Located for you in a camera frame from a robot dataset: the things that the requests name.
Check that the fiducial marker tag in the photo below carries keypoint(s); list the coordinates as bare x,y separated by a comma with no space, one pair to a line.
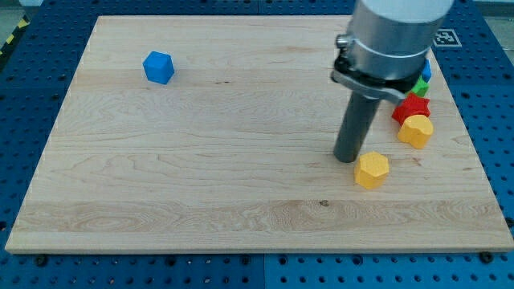
446,38

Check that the green block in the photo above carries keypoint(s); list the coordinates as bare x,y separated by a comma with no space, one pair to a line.
420,88

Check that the yellow heart block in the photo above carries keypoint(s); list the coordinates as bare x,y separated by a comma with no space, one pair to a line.
416,130

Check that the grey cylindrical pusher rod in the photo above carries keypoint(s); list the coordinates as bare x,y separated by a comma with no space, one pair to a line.
358,117

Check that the wooden board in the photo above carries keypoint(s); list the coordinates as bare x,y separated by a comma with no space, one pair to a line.
234,153

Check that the yellow hexagon block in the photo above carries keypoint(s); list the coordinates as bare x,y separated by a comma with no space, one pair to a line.
371,170

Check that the blue block behind arm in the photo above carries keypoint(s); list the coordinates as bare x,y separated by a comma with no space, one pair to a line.
426,71

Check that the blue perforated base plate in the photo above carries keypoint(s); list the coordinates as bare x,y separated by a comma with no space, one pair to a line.
39,71

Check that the blue cube block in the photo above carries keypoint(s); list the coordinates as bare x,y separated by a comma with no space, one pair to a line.
158,67

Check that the red star block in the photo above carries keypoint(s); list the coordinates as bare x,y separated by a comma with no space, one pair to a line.
410,106

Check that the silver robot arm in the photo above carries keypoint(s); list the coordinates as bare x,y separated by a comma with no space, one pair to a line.
381,57

